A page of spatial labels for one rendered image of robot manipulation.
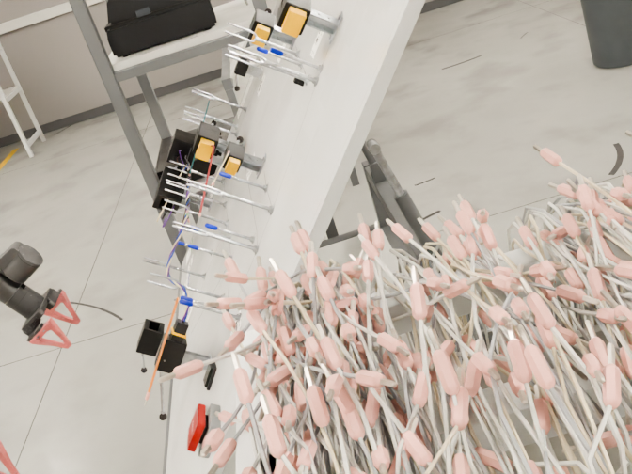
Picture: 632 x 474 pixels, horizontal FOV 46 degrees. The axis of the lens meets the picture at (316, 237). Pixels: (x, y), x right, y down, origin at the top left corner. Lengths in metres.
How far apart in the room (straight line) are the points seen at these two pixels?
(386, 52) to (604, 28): 4.73
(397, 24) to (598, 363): 0.56
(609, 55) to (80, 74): 5.78
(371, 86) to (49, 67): 8.32
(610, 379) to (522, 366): 0.04
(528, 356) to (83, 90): 8.81
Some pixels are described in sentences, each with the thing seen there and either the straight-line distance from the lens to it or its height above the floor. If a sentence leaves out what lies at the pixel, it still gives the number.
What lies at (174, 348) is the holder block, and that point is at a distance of 1.31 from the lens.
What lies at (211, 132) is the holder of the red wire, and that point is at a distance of 1.74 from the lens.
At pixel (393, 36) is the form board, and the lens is 0.88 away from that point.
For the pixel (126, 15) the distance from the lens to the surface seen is 2.18.
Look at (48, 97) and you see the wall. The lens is 9.21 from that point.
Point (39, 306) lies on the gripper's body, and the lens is 1.68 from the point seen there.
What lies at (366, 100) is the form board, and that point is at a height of 1.52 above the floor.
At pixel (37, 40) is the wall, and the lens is 9.10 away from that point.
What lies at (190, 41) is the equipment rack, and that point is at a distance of 2.14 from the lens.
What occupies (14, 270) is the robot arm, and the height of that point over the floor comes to 1.23.
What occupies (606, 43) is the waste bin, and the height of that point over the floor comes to 0.18.
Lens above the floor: 1.76
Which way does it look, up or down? 25 degrees down
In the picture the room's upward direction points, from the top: 18 degrees counter-clockwise
